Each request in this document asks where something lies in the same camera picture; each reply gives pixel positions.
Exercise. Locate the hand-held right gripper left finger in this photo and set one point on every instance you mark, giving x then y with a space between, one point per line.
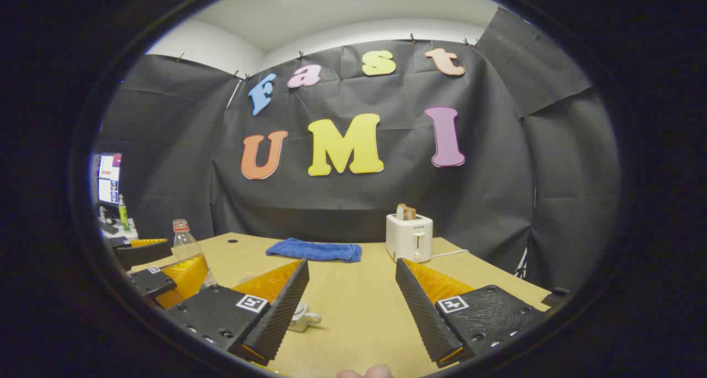
281 311

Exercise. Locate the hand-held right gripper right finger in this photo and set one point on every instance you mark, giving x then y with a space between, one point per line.
422 317

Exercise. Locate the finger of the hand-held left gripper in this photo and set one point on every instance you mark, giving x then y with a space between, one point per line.
152 283
144 255

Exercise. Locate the white ceramic teacup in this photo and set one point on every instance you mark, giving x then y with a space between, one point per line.
301 318

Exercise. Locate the clear plastic water bottle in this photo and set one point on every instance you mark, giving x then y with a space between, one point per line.
186 244

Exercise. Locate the green bottle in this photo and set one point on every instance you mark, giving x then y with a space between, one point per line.
124 215

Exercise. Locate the blue towel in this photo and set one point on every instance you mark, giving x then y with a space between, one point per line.
315 250

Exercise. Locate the white toaster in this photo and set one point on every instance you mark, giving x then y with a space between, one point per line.
409 237

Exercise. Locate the computer monitor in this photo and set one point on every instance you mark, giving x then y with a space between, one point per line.
109 179

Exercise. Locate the bread slice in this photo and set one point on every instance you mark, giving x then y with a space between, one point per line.
406 211

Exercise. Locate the black backdrop cloth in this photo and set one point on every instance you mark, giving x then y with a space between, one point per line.
486 190

